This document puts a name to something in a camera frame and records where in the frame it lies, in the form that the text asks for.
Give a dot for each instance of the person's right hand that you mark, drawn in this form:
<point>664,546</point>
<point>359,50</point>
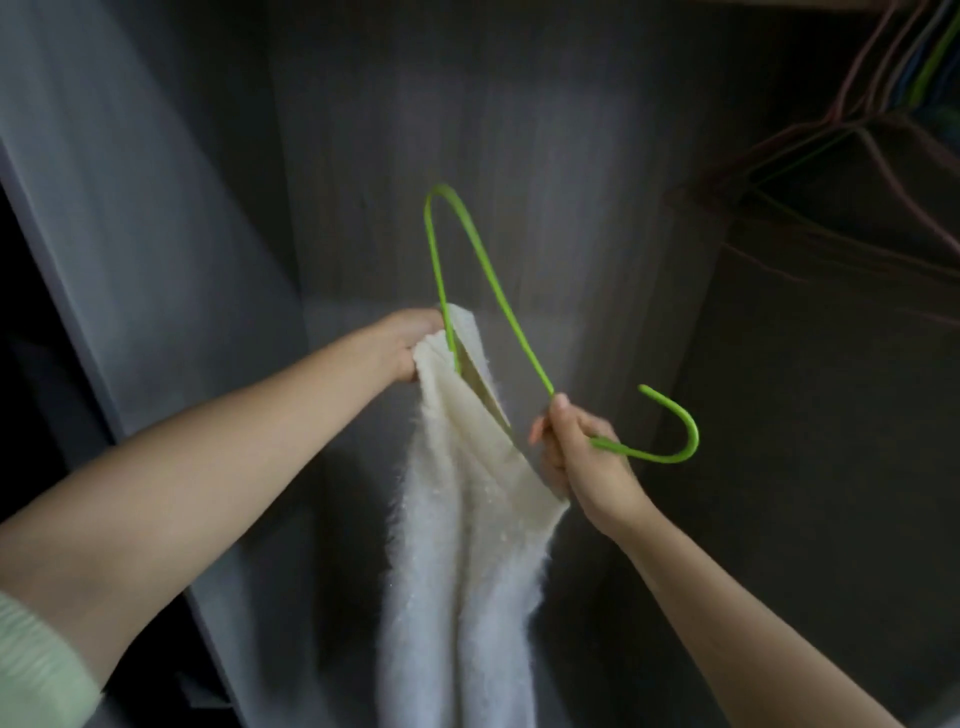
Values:
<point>597,473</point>

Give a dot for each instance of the person's left hand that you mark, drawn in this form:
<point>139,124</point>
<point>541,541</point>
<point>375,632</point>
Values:
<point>408,333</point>

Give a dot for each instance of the green hanger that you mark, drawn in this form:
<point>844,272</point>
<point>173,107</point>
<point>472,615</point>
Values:
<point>645,453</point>

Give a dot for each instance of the white fluffy sweater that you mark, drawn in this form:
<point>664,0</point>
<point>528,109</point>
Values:
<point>458,570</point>

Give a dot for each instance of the grey wardrobe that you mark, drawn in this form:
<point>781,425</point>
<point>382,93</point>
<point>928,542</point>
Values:
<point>600,150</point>

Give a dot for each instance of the person's right forearm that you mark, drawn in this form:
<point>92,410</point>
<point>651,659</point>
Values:
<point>750,645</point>

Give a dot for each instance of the person's left forearm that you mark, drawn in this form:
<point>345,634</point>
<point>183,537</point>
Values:
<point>195,495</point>

